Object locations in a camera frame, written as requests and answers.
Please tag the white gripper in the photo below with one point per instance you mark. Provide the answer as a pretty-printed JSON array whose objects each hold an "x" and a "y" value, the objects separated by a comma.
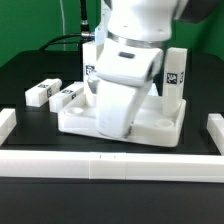
[{"x": 126, "y": 75}]

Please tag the white desk top tray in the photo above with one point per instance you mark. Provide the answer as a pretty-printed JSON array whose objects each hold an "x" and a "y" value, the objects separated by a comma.
[{"x": 150, "y": 127}]

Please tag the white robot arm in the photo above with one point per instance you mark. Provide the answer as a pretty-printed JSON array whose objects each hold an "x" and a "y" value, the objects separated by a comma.
[{"x": 138, "y": 32}]

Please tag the marker tag sheet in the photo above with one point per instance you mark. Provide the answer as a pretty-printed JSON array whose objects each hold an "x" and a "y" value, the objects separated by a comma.
[{"x": 153, "y": 91}]

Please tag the white right fence block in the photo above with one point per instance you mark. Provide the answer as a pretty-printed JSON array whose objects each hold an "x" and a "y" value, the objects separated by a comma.
[{"x": 215, "y": 127}]

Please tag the white fence block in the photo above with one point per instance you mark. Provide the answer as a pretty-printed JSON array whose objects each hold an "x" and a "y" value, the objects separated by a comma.
[
  {"x": 7, "y": 123},
  {"x": 215, "y": 127}
]

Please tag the white left fence block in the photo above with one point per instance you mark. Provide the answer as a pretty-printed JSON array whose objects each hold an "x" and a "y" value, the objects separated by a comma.
[{"x": 7, "y": 123}]

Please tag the white front fence bar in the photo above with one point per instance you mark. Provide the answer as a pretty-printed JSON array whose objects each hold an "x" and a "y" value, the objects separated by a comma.
[{"x": 116, "y": 166}]

